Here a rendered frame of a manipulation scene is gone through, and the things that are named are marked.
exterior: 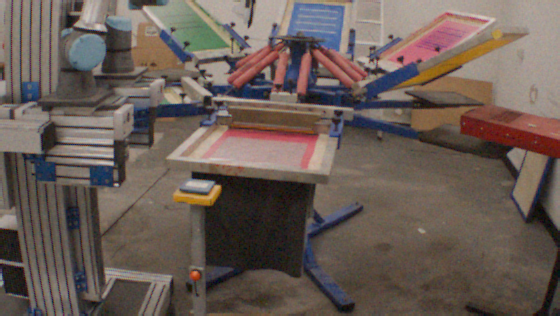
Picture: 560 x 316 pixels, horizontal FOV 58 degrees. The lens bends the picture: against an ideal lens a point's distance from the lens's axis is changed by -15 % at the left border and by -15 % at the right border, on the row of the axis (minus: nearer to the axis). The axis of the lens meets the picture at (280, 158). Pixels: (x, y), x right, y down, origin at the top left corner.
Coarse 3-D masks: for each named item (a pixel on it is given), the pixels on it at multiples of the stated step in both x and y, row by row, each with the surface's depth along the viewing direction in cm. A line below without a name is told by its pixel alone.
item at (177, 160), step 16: (208, 128) 251; (192, 144) 228; (336, 144) 244; (176, 160) 208; (192, 160) 208; (208, 160) 208; (256, 176) 205; (272, 176) 204; (288, 176) 203; (304, 176) 202; (320, 176) 201
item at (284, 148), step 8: (272, 136) 257; (280, 136) 257; (288, 136) 258; (296, 136) 259; (304, 136) 259; (312, 136) 260; (272, 144) 245; (280, 144) 245; (288, 144) 246; (296, 144) 246; (304, 144) 247; (312, 144) 248; (264, 152) 233; (272, 152) 234; (280, 152) 234; (288, 152) 235; (296, 152) 235; (304, 152) 236; (312, 152) 237; (256, 160) 223; (264, 160) 223; (272, 160) 224; (280, 160) 224; (288, 160) 225; (296, 160) 225; (304, 160) 226; (304, 168) 217
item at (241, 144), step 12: (228, 132) 259; (240, 132) 260; (252, 132) 261; (264, 132) 262; (216, 144) 241; (228, 144) 241; (240, 144) 242; (252, 144) 243; (264, 144) 244; (204, 156) 224; (216, 156) 225; (228, 156) 226; (240, 156) 227; (252, 156) 227
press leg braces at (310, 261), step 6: (312, 216) 387; (318, 216) 388; (318, 222) 392; (324, 222) 395; (306, 240) 342; (306, 246) 340; (306, 252) 338; (312, 252) 339; (306, 258) 338; (312, 258) 337; (306, 264) 335; (312, 264) 335; (318, 264) 335
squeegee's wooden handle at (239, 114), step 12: (228, 108) 260; (240, 108) 260; (252, 108) 259; (240, 120) 261; (252, 120) 260; (264, 120) 259; (276, 120) 259; (288, 120) 258; (300, 120) 257; (312, 120) 256
